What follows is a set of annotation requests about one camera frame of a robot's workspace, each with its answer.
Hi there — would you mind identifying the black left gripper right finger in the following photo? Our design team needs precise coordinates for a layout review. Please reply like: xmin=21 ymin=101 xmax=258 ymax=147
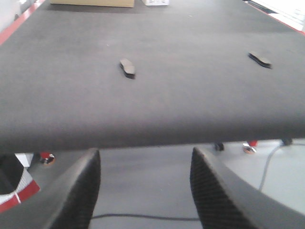
xmin=190 ymin=147 xmax=305 ymax=229

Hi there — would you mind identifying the cardboard box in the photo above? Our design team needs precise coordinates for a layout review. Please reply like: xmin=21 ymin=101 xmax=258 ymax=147
xmin=50 ymin=0 xmax=134 ymax=8

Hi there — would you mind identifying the black conveyor mat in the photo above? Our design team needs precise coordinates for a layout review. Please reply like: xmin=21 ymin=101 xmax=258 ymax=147
xmin=0 ymin=0 xmax=305 ymax=154

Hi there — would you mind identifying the red white traffic cone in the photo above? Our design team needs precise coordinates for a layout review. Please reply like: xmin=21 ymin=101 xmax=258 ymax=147
xmin=0 ymin=155 xmax=40 ymax=213

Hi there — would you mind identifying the brake pad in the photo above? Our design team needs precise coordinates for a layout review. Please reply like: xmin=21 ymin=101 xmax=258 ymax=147
xmin=120 ymin=58 xmax=135 ymax=79
xmin=248 ymin=52 xmax=272 ymax=69

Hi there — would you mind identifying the long white box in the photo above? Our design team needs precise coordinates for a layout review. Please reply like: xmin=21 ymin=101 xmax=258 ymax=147
xmin=142 ymin=0 xmax=170 ymax=6

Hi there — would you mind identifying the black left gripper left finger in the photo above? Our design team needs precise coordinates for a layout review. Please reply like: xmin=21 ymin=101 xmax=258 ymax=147
xmin=0 ymin=148 xmax=101 ymax=229

